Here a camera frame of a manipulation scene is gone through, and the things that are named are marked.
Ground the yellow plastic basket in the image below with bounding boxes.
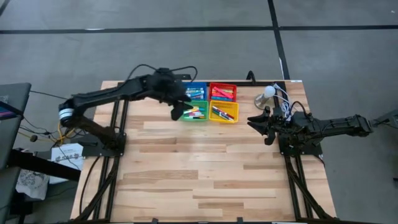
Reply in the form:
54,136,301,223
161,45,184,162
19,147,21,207
207,100,239,124

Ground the white bulb lamp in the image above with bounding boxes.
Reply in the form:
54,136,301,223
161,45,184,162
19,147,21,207
254,85,277,111

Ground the green plastic basket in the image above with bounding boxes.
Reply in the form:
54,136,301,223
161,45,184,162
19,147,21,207
178,99,209,122

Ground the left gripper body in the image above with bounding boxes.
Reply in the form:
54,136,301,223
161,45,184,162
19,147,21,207
145,67,188,122

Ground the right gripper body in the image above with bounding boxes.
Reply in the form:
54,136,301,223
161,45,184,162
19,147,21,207
269,111,309,141

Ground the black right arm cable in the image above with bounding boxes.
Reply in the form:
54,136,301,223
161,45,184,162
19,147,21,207
290,100,312,118

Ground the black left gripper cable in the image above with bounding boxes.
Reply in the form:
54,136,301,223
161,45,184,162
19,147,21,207
126,63,199,83

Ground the navy thin marker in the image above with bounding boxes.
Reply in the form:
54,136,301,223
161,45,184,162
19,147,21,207
212,107,234,121

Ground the grey desk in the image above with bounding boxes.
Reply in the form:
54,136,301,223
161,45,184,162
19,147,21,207
0,82,32,224

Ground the pink highlighter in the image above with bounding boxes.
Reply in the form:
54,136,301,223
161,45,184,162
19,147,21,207
212,86,233,100
213,86,234,100

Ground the white patterned bag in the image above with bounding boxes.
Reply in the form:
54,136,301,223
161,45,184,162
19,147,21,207
14,169,51,200

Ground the blue plastic basket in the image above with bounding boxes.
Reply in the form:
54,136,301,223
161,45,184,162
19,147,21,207
183,82,208,101

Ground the black beam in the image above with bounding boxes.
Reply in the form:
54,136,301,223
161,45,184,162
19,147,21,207
8,148,82,182

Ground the yellow floor cable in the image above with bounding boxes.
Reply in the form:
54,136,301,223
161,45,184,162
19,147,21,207
57,124,78,144

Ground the green thin marker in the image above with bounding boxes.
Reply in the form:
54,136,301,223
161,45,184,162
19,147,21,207
211,108,229,121

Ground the black power strip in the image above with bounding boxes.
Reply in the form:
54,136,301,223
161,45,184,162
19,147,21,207
134,73,193,82

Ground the white paper sheet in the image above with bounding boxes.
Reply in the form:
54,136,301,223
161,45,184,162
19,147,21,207
50,142,85,185

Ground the black floor cable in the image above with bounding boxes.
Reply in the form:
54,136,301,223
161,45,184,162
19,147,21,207
29,89,74,100

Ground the red plastic basket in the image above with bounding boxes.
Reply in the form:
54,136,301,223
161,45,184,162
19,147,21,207
208,82,238,103

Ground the red thin marker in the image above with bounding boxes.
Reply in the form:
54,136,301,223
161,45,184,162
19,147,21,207
213,106,235,119

